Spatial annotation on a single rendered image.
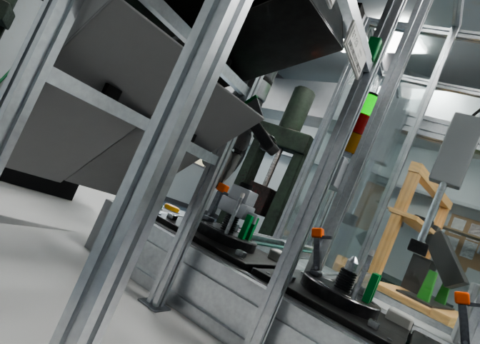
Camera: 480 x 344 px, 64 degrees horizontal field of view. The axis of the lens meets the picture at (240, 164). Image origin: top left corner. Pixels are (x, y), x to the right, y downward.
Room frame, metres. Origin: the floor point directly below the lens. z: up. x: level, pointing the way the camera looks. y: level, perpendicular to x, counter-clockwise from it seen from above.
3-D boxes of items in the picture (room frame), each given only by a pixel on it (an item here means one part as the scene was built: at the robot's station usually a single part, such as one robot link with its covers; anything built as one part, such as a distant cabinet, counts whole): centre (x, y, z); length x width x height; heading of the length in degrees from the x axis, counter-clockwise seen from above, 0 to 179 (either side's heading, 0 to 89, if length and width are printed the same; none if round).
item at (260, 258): (0.80, -0.03, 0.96); 0.24 x 0.24 x 0.02; 60
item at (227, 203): (0.80, -0.04, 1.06); 0.08 x 0.04 x 0.07; 60
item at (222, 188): (0.82, 0.01, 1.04); 0.04 x 0.02 x 0.08; 60
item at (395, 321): (0.67, -0.25, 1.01); 0.24 x 0.24 x 0.13; 60
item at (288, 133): (5.28, -0.44, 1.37); 0.89 x 0.72 x 2.74; 42
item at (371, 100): (0.91, -0.23, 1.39); 0.05 x 0.05 x 0.05
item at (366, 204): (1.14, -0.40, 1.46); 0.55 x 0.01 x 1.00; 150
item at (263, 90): (0.84, 0.04, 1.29); 0.08 x 0.08 x 0.05
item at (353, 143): (0.91, -0.23, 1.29); 0.05 x 0.05 x 0.05
